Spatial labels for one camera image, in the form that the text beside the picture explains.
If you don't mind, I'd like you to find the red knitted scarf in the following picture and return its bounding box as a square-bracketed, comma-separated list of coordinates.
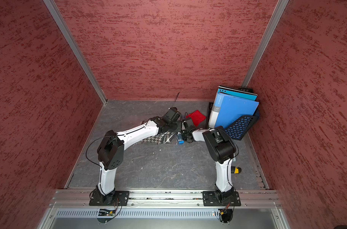
[185, 110, 206, 127]

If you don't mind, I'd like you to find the black white houndstooth scarf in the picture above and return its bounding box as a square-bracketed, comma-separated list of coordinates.
[142, 135, 174, 145]

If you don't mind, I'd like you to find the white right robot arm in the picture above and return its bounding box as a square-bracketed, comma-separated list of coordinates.
[181, 118, 236, 193]

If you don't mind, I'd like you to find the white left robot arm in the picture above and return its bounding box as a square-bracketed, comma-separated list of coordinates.
[97, 107, 182, 196]

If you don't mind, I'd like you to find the blue document folder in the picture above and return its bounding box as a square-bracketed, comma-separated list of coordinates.
[208, 93, 259, 128]

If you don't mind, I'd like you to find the dark blue mesh file rack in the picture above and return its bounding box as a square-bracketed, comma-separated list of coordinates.
[207, 103, 259, 140]

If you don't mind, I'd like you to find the teal document folder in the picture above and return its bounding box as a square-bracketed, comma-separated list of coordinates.
[217, 85, 257, 101]

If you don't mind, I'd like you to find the yellow black handled tool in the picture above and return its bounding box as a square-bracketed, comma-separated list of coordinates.
[231, 167, 242, 174]

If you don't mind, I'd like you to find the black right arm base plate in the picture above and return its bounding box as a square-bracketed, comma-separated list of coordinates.
[202, 190, 241, 207]

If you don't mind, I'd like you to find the aluminium front frame rail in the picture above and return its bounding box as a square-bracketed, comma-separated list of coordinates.
[48, 189, 283, 209]

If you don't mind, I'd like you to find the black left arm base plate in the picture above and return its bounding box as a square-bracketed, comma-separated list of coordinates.
[89, 189, 130, 207]

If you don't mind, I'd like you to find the left aluminium corner post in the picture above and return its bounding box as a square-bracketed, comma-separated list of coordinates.
[43, 0, 108, 106]

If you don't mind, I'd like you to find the aluminium corner post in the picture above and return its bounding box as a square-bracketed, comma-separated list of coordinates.
[43, 0, 108, 106]
[242, 0, 289, 87]

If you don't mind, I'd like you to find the right aluminium corner post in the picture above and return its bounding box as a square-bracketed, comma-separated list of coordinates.
[242, 0, 289, 87]

